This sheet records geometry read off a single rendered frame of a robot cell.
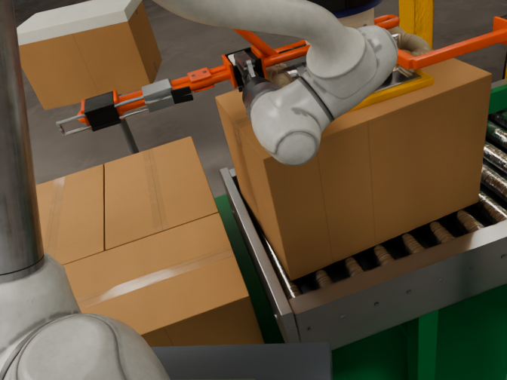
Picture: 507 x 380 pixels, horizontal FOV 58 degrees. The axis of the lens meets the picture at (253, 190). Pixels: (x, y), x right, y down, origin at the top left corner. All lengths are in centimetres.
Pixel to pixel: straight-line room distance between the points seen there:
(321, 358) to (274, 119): 43
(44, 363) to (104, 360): 6
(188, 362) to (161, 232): 71
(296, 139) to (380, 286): 54
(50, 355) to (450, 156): 104
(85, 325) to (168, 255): 92
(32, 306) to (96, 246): 99
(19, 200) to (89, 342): 21
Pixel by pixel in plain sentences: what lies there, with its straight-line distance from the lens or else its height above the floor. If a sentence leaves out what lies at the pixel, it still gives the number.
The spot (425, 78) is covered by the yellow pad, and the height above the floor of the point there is 97.
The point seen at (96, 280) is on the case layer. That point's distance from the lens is 151.
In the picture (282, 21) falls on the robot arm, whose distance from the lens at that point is 69.
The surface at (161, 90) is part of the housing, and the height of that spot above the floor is 109.
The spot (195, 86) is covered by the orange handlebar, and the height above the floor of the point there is 108.
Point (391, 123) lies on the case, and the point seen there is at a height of 92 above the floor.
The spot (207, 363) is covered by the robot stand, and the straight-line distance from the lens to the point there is 91.
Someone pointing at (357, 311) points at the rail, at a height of 52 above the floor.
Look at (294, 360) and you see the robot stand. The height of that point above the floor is 75.
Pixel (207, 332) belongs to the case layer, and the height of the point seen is 46.
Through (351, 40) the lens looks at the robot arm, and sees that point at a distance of 79.
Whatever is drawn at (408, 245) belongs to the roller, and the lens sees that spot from 133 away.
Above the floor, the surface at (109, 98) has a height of 110.
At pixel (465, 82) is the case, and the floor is 95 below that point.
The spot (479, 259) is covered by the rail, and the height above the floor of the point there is 55.
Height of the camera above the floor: 148
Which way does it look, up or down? 36 degrees down
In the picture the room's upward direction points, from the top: 14 degrees counter-clockwise
